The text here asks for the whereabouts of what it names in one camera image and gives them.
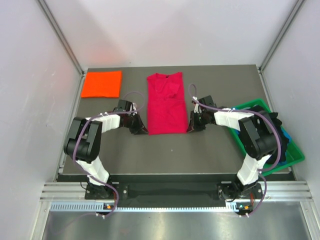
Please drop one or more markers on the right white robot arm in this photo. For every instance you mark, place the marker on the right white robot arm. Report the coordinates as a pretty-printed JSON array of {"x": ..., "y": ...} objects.
[{"x": 257, "y": 132}]

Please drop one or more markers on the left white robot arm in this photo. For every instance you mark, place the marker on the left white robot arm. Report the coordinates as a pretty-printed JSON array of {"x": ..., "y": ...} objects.
[{"x": 83, "y": 143}]

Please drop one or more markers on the left aluminium frame post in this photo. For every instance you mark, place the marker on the left aluminium frame post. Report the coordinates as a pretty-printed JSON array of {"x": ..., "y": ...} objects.
[{"x": 43, "y": 5}]

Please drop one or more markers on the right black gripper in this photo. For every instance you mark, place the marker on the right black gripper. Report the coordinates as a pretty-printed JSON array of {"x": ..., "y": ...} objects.
[{"x": 192, "y": 124}]

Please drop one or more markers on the blue t shirt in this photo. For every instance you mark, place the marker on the blue t shirt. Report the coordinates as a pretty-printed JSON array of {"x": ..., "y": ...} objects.
[{"x": 236, "y": 134}]

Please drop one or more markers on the black t shirt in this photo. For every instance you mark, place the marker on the black t shirt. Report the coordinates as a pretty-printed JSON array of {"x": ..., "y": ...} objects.
[{"x": 283, "y": 140}]

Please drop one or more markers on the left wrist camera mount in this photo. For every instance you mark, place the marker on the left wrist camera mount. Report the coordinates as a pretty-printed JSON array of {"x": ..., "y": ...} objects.
[{"x": 133, "y": 109}]

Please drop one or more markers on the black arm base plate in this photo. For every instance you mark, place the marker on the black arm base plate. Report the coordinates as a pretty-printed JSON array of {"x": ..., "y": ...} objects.
[{"x": 167, "y": 190}]

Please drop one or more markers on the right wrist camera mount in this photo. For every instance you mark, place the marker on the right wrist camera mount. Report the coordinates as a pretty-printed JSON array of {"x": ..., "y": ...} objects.
[{"x": 197, "y": 108}]

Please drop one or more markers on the right aluminium frame post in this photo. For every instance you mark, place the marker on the right aluminium frame post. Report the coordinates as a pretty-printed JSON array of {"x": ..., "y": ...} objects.
[{"x": 293, "y": 13}]

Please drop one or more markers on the folded orange t shirt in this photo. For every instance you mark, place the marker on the folded orange t shirt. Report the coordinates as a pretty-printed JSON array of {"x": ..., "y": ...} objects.
[{"x": 106, "y": 84}]

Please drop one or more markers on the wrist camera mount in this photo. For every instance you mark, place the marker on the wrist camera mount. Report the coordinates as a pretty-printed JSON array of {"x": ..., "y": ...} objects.
[
  {"x": 197, "y": 108},
  {"x": 133, "y": 109}
]

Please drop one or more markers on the red t shirt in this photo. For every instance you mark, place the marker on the red t shirt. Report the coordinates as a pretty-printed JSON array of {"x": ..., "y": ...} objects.
[{"x": 166, "y": 105}]

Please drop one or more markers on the aluminium frame post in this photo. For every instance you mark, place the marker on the aluminium frame post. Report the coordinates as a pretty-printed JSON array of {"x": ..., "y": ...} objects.
[
  {"x": 43, "y": 5},
  {"x": 293, "y": 13}
]

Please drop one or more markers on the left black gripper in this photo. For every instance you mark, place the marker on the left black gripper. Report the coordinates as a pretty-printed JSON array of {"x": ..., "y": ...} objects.
[{"x": 140, "y": 125}]

